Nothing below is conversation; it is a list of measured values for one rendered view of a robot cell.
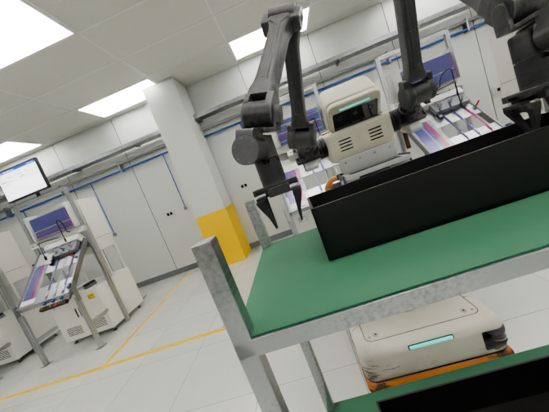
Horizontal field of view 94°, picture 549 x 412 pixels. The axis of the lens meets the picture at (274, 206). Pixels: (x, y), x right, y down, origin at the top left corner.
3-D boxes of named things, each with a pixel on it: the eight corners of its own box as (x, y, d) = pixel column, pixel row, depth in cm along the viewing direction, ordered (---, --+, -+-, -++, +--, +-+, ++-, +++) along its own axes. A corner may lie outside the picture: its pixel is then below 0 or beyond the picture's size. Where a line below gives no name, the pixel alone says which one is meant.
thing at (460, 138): (509, 135, 233) (510, 132, 231) (436, 161, 240) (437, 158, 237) (493, 123, 245) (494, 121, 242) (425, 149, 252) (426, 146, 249)
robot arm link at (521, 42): (526, 29, 52) (497, 40, 53) (562, 7, 45) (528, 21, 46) (535, 62, 53) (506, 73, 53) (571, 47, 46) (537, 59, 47)
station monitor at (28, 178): (50, 189, 305) (33, 157, 300) (10, 206, 311) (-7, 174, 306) (60, 188, 318) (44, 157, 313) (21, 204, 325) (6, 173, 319)
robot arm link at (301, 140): (314, 138, 105) (301, 139, 106) (310, 120, 96) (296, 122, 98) (312, 157, 101) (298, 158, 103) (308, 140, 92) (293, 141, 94)
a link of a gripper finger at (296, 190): (312, 219, 55) (297, 178, 54) (281, 230, 56) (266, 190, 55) (310, 213, 62) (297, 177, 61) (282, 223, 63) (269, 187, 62)
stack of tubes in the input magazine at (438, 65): (457, 77, 266) (450, 51, 263) (408, 96, 272) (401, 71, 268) (449, 81, 279) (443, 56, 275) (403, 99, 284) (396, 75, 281)
